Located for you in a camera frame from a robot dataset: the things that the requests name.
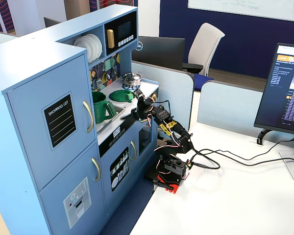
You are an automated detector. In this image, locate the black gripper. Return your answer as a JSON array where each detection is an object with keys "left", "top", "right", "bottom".
[{"left": 121, "top": 88, "right": 160, "bottom": 122}]

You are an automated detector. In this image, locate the green plastic plate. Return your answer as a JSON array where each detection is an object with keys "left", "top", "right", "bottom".
[{"left": 109, "top": 89, "right": 136, "bottom": 104}]

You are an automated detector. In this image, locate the silver pot lid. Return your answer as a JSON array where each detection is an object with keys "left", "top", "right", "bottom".
[{"left": 122, "top": 72, "right": 143, "bottom": 83}]

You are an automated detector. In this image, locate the silver toy sink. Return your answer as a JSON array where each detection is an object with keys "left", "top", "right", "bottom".
[{"left": 96, "top": 104, "right": 126, "bottom": 134}]

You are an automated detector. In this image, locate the silver toy pot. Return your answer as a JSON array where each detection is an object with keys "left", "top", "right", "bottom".
[{"left": 123, "top": 77, "right": 142, "bottom": 88}]

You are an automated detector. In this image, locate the green toy pitcher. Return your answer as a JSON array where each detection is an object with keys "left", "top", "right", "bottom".
[{"left": 91, "top": 91, "right": 118, "bottom": 124}]

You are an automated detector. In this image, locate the rounded light blue divider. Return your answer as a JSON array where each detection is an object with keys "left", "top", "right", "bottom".
[{"left": 131, "top": 61, "right": 195, "bottom": 134}]

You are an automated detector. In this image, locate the black dishwasher sticker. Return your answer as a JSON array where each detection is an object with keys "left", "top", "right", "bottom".
[{"left": 109, "top": 146, "right": 130, "bottom": 192}]

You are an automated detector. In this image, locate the black Dell monitor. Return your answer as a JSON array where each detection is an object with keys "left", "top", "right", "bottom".
[{"left": 131, "top": 36, "right": 186, "bottom": 72}]

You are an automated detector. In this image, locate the white toy plate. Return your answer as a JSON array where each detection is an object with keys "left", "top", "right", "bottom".
[
  {"left": 73, "top": 36, "right": 90, "bottom": 57},
  {"left": 82, "top": 34, "right": 98, "bottom": 61},
  {"left": 88, "top": 33, "right": 104, "bottom": 62}
]

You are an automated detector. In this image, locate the blue fabric seat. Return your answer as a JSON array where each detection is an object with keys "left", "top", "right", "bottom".
[{"left": 193, "top": 73, "right": 215, "bottom": 92}]

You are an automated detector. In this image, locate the black shopping list sticker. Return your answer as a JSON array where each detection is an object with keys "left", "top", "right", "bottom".
[{"left": 43, "top": 94, "right": 78, "bottom": 151}]

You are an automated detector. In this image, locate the toy microwave oven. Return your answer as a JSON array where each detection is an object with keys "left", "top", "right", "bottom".
[{"left": 104, "top": 11, "right": 138, "bottom": 56}]

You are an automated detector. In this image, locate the red table clamp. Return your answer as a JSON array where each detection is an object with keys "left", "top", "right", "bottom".
[{"left": 152, "top": 174, "right": 187, "bottom": 195}]

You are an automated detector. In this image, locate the wide light blue divider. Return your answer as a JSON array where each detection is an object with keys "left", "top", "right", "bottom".
[{"left": 196, "top": 81, "right": 265, "bottom": 127}]

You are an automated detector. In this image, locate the white office chair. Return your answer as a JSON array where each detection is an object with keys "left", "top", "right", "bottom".
[{"left": 181, "top": 22, "right": 225, "bottom": 78}]

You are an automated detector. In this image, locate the light blue toy kitchen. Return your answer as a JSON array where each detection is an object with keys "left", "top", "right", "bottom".
[{"left": 0, "top": 4, "right": 160, "bottom": 235}]

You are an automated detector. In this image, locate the grey ice dispenser sticker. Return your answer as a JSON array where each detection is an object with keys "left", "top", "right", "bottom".
[{"left": 63, "top": 176, "right": 92, "bottom": 230}]

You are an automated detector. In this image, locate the brown wooden cabinet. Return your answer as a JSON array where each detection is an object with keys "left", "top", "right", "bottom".
[{"left": 63, "top": 0, "right": 92, "bottom": 22}]

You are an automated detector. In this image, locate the small black monitor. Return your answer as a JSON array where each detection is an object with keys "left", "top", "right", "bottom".
[{"left": 43, "top": 16, "right": 62, "bottom": 29}]

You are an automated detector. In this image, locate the white whiteboard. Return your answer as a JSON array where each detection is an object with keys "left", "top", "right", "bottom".
[{"left": 187, "top": 0, "right": 294, "bottom": 24}]

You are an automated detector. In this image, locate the lit computer monitor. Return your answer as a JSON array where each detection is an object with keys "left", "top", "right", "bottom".
[{"left": 253, "top": 42, "right": 294, "bottom": 137}]

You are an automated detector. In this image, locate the gold dishwasher door handle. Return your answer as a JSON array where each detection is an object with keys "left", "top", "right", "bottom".
[{"left": 130, "top": 140, "right": 138, "bottom": 162}]

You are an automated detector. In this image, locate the long gold fridge handle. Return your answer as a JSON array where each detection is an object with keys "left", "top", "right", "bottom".
[{"left": 82, "top": 100, "right": 95, "bottom": 134}]

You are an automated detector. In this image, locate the short gold fridge handle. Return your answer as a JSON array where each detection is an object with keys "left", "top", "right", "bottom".
[{"left": 91, "top": 157, "right": 102, "bottom": 183}]

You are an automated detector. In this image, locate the gold microwave handle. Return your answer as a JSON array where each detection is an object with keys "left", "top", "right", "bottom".
[{"left": 106, "top": 29, "right": 116, "bottom": 49}]

